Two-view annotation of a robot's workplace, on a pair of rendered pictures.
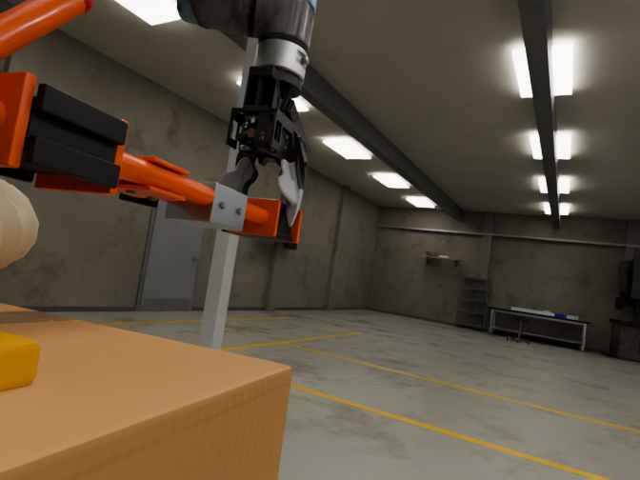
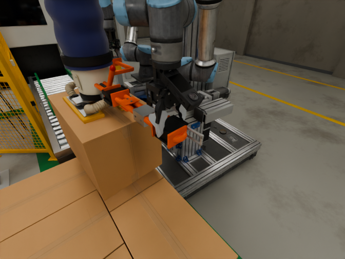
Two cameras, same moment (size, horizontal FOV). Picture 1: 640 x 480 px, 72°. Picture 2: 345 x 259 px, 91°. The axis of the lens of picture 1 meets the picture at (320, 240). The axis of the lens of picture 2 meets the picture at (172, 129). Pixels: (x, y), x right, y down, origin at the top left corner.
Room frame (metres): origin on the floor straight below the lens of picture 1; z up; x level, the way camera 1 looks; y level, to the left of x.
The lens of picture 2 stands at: (0.84, -0.29, 1.51)
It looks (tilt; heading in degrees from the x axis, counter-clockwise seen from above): 36 degrees down; 117
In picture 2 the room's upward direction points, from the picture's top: straight up
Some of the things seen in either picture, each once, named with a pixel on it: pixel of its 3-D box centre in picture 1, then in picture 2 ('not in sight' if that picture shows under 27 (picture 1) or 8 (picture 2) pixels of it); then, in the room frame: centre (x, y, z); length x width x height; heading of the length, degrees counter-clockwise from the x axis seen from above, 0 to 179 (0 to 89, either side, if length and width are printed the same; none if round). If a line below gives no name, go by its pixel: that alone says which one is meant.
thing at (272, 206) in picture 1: (266, 220); (169, 131); (0.64, 0.08, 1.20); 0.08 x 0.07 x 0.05; 159
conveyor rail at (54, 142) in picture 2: not in sight; (41, 107); (-1.46, 0.65, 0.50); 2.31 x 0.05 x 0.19; 156
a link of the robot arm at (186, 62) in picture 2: not in sight; (183, 69); (0.43, 0.68, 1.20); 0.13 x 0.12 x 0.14; 7
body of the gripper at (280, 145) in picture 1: (269, 118); (165, 82); (0.62, 0.10, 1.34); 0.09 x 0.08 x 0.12; 159
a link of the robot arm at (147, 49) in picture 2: not in sight; (145, 54); (-0.02, 0.92, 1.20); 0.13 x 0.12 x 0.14; 13
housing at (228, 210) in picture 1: (208, 206); (145, 115); (0.51, 0.13, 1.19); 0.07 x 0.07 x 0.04; 69
